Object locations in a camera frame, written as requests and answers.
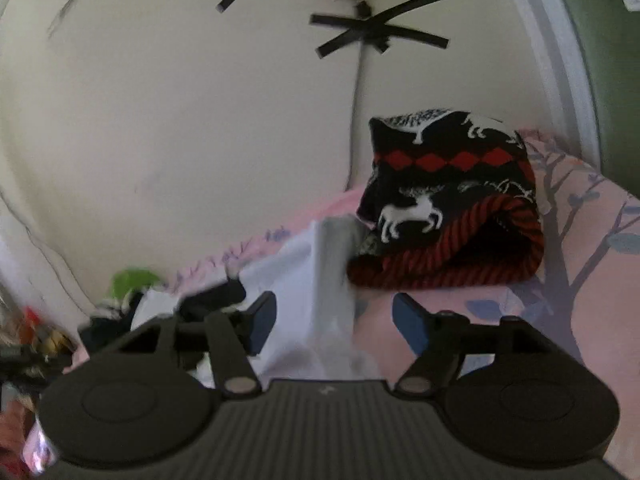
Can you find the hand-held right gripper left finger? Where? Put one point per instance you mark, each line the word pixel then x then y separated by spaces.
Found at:
pixel 262 321

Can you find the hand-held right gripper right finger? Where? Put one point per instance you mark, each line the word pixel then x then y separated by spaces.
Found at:
pixel 412 325

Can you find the white shirt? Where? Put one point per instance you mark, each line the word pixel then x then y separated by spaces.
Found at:
pixel 300 280

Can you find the pile of colourful clothes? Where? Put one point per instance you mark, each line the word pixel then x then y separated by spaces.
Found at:
pixel 25 345

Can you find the black red patterned sweater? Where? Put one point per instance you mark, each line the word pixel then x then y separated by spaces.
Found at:
pixel 450 185

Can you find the pink tree-print bedsheet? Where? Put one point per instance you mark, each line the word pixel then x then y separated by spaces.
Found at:
pixel 590 280

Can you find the black tape cross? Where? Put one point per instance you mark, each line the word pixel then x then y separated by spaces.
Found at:
pixel 372 27

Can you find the white-framed frosted window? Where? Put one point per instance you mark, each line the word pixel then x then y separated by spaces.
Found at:
pixel 600 60

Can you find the white window sticker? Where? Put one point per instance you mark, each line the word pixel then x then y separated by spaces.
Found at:
pixel 632 0

